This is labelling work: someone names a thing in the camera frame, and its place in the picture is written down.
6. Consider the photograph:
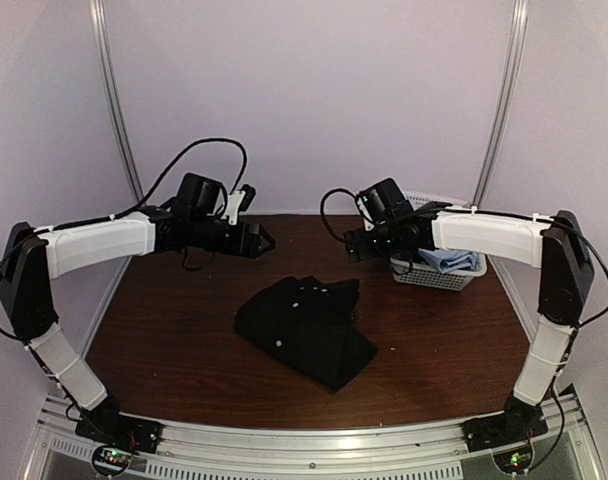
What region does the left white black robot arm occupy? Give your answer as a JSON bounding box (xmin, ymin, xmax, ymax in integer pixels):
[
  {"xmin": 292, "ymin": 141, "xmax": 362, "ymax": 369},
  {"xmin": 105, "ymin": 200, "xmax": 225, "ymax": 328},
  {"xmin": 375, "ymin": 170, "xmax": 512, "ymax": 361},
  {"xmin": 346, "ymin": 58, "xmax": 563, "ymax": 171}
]
[{"xmin": 0, "ymin": 174, "xmax": 276, "ymax": 444}]

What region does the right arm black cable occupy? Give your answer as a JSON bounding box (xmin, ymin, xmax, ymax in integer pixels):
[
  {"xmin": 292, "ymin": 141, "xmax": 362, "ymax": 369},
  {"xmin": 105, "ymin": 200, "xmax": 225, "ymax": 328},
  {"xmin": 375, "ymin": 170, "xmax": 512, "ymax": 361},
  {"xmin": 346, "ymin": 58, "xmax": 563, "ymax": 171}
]
[{"xmin": 319, "ymin": 187, "xmax": 360, "ymax": 241}]

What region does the left aluminium frame post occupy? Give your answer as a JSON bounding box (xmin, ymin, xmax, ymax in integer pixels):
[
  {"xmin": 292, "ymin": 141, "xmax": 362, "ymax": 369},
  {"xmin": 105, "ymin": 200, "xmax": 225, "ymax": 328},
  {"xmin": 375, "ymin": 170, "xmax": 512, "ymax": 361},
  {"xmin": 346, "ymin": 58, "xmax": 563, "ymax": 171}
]
[{"xmin": 89, "ymin": 0, "xmax": 144, "ymax": 201}]

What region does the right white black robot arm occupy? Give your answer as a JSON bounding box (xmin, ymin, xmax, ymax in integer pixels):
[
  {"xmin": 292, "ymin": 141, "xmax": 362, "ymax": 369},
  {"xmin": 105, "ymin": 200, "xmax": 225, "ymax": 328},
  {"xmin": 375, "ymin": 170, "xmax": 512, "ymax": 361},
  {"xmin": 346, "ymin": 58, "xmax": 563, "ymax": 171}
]
[{"xmin": 342, "ymin": 178, "xmax": 595, "ymax": 442}]

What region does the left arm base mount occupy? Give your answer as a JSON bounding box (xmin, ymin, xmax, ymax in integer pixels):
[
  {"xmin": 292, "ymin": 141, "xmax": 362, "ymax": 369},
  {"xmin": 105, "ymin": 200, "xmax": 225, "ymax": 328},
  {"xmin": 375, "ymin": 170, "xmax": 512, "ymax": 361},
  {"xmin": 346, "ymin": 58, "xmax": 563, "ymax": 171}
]
[{"xmin": 75, "ymin": 412, "xmax": 163, "ymax": 454}]

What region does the aluminium frame post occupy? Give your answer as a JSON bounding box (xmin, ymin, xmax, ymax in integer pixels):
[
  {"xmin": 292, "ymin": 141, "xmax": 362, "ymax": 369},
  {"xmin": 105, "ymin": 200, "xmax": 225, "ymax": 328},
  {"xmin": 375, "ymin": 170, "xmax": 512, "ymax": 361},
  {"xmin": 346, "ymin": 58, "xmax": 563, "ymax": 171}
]
[
  {"xmin": 471, "ymin": 0, "xmax": 529, "ymax": 206},
  {"xmin": 89, "ymin": 0, "xmax": 144, "ymax": 201}
]

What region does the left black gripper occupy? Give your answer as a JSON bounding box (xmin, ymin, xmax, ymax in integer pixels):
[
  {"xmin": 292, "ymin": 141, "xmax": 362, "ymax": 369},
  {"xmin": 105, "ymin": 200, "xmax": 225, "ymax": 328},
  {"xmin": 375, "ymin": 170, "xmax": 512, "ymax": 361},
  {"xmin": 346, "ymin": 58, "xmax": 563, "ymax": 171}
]
[{"xmin": 190, "ymin": 215, "xmax": 276, "ymax": 259}]

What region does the light blue shirt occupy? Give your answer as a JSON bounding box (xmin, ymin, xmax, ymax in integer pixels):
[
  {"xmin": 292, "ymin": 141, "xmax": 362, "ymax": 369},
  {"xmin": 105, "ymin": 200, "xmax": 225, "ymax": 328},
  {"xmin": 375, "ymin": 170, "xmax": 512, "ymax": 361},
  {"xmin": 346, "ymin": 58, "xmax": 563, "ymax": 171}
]
[{"xmin": 418, "ymin": 249, "xmax": 480, "ymax": 274}]

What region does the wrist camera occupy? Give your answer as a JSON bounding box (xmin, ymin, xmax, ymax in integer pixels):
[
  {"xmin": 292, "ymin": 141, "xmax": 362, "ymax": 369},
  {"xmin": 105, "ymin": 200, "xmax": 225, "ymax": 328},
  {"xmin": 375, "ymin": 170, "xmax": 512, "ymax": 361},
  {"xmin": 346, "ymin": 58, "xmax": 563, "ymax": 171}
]
[
  {"xmin": 355, "ymin": 191, "xmax": 379, "ymax": 231},
  {"xmin": 223, "ymin": 184, "xmax": 256, "ymax": 226}
]

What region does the right aluminium frame post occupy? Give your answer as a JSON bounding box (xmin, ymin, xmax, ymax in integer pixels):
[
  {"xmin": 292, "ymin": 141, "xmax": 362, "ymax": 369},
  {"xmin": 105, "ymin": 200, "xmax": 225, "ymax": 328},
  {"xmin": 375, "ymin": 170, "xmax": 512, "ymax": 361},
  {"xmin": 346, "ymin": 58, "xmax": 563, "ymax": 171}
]
[{"xmin": 471, "ymin": 0, "xmax": 529, "ymax": 206}]

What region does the right circuit board with LEDs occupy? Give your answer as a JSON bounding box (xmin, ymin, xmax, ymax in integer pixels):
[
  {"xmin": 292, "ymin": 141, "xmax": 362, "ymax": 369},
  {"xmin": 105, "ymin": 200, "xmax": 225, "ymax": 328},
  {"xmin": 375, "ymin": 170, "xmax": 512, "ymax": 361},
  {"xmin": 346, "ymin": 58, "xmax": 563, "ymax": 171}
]
[{"xmin": 493, "ymin": 446, "xmax": 534, "ymax": 475}]

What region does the black long sleeve shirt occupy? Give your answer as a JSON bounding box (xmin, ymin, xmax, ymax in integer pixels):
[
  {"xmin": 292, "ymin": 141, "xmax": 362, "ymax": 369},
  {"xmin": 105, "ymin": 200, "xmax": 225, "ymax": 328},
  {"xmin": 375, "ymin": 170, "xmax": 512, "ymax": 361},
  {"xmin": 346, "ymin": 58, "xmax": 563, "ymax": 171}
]
[{"xmin": 234, "ymin": 276, "xmax": 378, "ymax": 392}]

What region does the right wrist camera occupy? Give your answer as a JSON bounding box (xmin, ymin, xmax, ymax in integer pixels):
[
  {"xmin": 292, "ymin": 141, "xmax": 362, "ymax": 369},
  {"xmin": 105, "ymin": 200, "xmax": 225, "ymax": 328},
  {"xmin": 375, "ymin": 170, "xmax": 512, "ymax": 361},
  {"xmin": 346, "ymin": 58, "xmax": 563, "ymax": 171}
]
[{"xmin": 355, "ymin": 191, "xmax": 379, "ymax": 231}]

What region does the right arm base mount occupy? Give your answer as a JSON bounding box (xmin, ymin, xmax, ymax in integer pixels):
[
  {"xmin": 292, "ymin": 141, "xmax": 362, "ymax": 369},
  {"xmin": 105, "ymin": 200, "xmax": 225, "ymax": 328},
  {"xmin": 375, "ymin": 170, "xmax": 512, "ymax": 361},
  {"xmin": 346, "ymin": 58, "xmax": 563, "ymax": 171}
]
[{"xmin": 462, "ymin": 412, "xmax": 548, "ymax": 453}]

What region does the front aluminium rail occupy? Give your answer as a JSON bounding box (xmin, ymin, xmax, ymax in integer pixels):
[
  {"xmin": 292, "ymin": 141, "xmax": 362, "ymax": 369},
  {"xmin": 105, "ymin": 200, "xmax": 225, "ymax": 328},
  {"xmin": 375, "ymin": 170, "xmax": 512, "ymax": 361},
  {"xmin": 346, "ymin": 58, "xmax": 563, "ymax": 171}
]
[{"xmin": 33, "ymin": 392, "xmax": 593, "ymax": 480}]

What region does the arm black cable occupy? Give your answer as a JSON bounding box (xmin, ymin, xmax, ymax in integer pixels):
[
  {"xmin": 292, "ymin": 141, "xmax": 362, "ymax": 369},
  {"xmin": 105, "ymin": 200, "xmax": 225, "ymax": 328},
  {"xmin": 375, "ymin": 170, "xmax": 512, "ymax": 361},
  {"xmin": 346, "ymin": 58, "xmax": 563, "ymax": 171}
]
[
  {"xmin": 48, "ymin": 138, "xmax": 249, "ymax": 232},
  {"xmin": 319, "ymin": 187, "xmax": 360, "ymax": 241}
]

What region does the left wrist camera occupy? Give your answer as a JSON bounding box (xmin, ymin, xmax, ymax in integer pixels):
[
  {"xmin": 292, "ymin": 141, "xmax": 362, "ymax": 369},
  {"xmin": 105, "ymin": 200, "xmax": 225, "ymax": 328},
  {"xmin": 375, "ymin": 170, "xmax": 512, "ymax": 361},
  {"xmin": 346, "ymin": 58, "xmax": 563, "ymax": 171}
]
[{"xmin": 223, "ymin": 184, "xmax": 256, "ymax": 226}]

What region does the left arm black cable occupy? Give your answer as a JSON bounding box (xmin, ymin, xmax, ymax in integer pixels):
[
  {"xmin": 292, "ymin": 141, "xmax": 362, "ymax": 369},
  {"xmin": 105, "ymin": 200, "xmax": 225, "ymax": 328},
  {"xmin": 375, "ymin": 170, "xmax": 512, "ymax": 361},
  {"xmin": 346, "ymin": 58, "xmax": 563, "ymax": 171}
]
[{"xmin": 48, "ymin": 138, "xmax": 249, "ymax": 232}]

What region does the white perforated plastic basket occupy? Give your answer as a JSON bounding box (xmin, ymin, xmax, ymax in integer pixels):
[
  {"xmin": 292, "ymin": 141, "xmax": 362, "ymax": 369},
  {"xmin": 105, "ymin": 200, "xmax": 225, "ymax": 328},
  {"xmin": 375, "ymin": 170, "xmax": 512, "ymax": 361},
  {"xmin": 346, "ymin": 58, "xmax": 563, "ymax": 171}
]
[{"xmin": 387, "ymin": 189, "xmax": 489, "ymax": 292}]

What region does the circuit board with leds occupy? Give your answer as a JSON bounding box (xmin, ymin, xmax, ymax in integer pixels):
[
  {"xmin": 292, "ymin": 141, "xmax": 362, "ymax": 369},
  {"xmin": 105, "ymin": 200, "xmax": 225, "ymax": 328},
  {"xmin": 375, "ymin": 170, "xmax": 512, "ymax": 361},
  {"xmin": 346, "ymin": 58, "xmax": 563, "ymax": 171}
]
[
  {"xmin": 493, "ymin": 446, "xmax": 534, "ymax": 475},
  {"xmin": 90, "ymin": 445, "xmax": 135, "ymax": 477}
]

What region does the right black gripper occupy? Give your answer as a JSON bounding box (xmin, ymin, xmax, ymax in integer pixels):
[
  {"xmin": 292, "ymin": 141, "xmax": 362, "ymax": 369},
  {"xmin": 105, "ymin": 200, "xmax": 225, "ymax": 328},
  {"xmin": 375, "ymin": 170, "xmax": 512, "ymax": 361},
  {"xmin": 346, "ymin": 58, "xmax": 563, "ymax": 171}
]
[{"xmin": 344, "ymin": 223, "xmax": 401, "ymax": 264}]

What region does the left circuit board with LEDs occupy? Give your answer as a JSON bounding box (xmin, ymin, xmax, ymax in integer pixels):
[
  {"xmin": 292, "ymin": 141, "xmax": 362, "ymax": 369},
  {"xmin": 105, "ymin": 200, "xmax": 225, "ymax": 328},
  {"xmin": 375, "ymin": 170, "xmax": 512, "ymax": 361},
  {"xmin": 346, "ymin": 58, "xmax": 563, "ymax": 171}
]
[{"xmin": 90, "ymin": 445, "xmax": 135, "ymax": 477}]

